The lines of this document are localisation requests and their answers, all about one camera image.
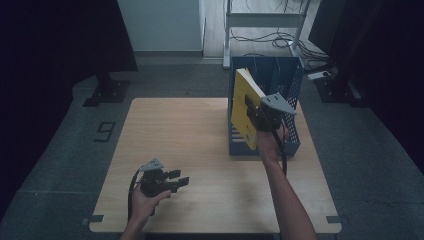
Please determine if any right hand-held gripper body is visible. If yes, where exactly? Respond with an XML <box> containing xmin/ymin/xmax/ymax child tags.
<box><xmin>246</xmin><ymin>92</ymin><xmax>298</xmax><ymax>133</ymax></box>

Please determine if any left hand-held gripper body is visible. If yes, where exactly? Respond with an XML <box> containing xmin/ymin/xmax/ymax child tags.
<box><xmin>137</xmin><ymin>157</ymin><xmax>172</xmax><ymax>198</ymax></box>

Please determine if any person's left hand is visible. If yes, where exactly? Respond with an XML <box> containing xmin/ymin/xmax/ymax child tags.
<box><xmin>131</xmin><ymin>184</ymin><xmax>172</xmax><ymax>228</ymax></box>

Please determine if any person's right hand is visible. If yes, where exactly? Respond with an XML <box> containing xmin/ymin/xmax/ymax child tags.
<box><xmin>255</xmin><ymin>123</ymin><xmax>290</xmax><ymax>165</ymax></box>

